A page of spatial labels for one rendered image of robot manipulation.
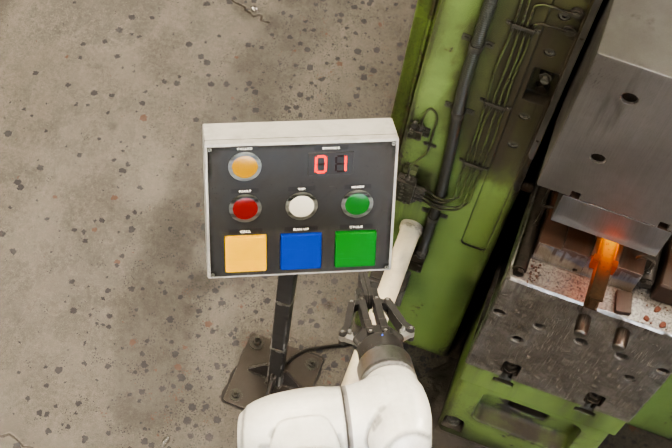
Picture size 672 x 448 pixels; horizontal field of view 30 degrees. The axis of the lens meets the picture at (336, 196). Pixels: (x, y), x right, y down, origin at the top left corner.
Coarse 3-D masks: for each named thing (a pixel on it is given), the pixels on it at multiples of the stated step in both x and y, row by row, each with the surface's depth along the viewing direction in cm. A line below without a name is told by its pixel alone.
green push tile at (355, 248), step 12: (336, 240) 227; (348, 240) 227; (360, 240) 227; (372, 240) 228; (336, 252) 228; (348, 252) 228; (360, 252) 229; (372, 252) 229; (336, 264) 230; (348, 264) 230; (360, 264) 230; (372, 264) 230
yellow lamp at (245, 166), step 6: (246, 156) 216; (234, 162) 216; (240, 162) 216; (246, 162) 217; (252, 162) 217; (234, 168) 217; (240, 168) 217; (246, 168) 217; (252, 168) 217; (240, 174) 218; (246, 174) 218; (252, 174) 218
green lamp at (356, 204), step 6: (348, 198) 223; (354, 198) 223; (360, 198) 223; (366, 198) 223; (348, 204) 224; (354, 204) 224; (360, 204) 224; (366, 204) 224; (348, 210) 224; (354, 210) 224; (360, 210) 225; (366, 210) 225
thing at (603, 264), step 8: (608, 240) 234; (600, 248) 234; (608, 248) 233; (616, 248) 234; (600, 256) 232; (608, 256) 233; (592, 264) 233; (600, 264) 230; (608, 264) 231; (616, 264) 231; (592, 272) 234; (600, 272) 230; (608, 272) 230; (592, 280) 233; (600, 280) 229; (608, 280) 229; (592, 288) 228; (600, 288) 228; (592, 296) 227; (600, 296) 227; (584, 304) 231; (592, 304) 229
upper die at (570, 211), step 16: (576, 192) 220; (560, 208) 224; (576, 208) 222; (592, 208) 220; (576, 224) 226; (592, 224) 225; (608, 224) 223; (624, 224) 221; (640, 224) 219; (624, 240) 225; (640, 240) 224; (656, 240) 222
